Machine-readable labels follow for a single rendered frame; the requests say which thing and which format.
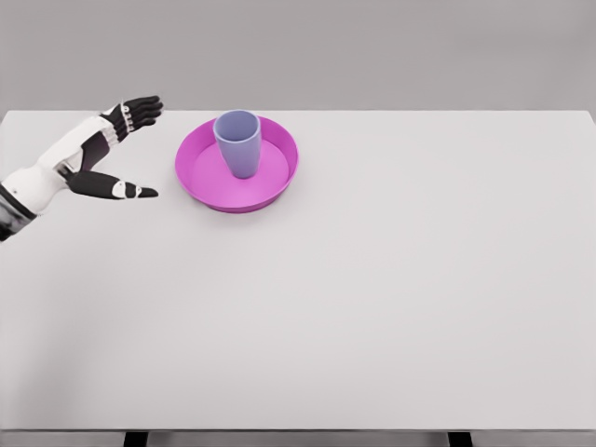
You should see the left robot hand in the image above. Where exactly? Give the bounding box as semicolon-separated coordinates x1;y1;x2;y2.
34;95;165;202

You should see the lavender plastic cup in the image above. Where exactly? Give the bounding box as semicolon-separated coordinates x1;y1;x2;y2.
213;109;261;180

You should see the magenta round plate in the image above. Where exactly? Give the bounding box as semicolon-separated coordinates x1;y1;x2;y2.
174;115;299;215

